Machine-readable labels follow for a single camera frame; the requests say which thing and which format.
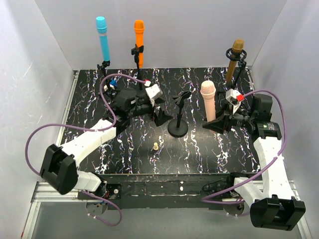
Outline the tripod shock-mount mic stand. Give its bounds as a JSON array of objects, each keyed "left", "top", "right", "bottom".
[{"left": 216, "top": 47, "right": 248, "bottom": 103}]

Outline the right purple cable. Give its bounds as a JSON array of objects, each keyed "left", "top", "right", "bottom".
[{"left": 201, "top": 90, "right": 287, "bottom": 216}]

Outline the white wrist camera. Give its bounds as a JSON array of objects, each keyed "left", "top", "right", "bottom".
[
  {"left": 145, "top": 80, "right": 163, "bottom": 106},
  {"left": 225, "top": 89, "right": 244, "bottom": 114}
]

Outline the gold microphone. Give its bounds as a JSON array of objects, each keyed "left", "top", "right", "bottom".
[{"left": 226, "top": 38, "right": 244, "bottom": 84}]

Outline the small beige adapter piece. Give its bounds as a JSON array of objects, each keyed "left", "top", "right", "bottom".
[{"left": 153, "top": 142, "right": 159, "bottom": 151}]

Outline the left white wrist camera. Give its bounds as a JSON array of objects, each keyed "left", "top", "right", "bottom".
[{"left": 145, "top": 80, "right": 163, "bottom": 106}]

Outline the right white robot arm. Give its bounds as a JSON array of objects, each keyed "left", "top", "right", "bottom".
[{"left": 201, "top": 90, "right": 306, "bottom": 231}]

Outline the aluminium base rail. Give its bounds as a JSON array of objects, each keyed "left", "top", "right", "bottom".
[{"left": 31, "top": 71, "right": 311, "bottom": 239}]

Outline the round-base mic stand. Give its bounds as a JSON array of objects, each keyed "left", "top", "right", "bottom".
[
  {"left": 167, "top": 91, "right": 191, "bottom": 138},
  {"left": 131, "top": 44, "right": 146, "bottom": 97}
]

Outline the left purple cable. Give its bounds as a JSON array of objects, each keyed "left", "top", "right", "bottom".
[{"left": 25, "top": 73, "right": 152, "bottom": 227}]

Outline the black marbled table mat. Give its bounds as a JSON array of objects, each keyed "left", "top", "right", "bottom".
[{"left": 66, "top": 67, "right": 260, "bottom": 174}]

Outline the pink microphone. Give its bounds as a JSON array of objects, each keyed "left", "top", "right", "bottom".
[{"left": 200, "top": 80, "right": 216, "bottom": 122}]

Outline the purple cable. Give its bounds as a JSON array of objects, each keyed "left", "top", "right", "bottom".
[
  {"left": 25, "top": 73, "right": 152, "bottom": 227},
  {"left": 201, "top": 90, "right": 287, "bottom": 216}
]

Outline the tripod clip stand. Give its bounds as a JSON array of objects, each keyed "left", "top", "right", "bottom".
[{"left": 97, "top": 60, "right": 119, "bottom": 100}]

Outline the blue microphone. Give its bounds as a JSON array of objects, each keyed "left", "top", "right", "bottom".
[{"left": 96, "top": 16, "right": 110, "bottom": 62}]

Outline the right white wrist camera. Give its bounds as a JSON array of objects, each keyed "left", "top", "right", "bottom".
[{"left": 225, "top": 89, "right": 244, "bottom": 114}]

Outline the orange microphone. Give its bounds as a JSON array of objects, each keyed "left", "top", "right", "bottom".
[{"left": 134, "top": 19, "right": 145, "bottom": 68}]

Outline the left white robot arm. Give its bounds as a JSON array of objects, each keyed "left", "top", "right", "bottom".
[{"left": 40, "top": 84, "right": 172, "bottom": 197}]

